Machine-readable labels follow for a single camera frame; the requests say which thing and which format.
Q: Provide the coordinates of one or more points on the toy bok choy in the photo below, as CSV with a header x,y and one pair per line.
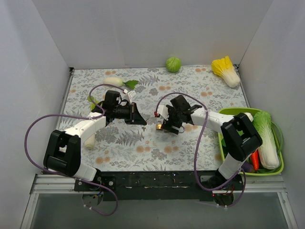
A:
x,y
249,116

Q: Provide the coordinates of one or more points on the green toy napa cabbage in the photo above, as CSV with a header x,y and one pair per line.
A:
x,y
267,151

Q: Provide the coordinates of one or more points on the purple toy eggplant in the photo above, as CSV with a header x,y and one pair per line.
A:
x,y
248,167

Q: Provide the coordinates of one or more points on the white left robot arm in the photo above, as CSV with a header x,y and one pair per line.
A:
x,y
63,153

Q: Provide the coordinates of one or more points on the large brass padlock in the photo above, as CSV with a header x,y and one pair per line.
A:
x,y
181,129

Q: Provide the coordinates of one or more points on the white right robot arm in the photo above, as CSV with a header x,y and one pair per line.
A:
x,y
240,136

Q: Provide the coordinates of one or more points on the white toy radish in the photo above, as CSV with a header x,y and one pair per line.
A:
x,y
119,82

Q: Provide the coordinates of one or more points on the green toy celery stalk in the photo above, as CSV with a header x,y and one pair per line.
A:
x,y
90,142

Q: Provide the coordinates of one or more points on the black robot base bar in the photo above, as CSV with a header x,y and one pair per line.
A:
x,y
153,185

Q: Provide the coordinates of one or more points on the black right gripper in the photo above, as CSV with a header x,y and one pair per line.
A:
x,y
170,120

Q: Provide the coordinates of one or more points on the yellow toy napa cabbage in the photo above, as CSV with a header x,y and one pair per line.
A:
x,y
224,68

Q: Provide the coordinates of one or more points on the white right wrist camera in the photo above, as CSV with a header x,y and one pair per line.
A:
x,y
162,111

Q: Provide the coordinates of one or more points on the small brass padlock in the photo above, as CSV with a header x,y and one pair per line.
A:
x,y
159,125

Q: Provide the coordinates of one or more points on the floral table mat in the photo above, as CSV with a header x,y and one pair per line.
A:
x,y
122,147

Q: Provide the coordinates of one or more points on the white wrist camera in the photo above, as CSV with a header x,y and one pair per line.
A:
x,y
162,111
129,95

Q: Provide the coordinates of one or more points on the orange toy carrot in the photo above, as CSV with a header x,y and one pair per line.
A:
x,y
255,160

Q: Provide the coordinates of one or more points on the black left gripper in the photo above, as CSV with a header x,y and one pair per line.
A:
x,y
132,113

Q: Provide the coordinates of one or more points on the green plastic basket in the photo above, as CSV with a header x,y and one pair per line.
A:
x,y
278,138

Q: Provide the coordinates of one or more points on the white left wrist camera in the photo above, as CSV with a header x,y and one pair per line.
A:
x,y
129,95

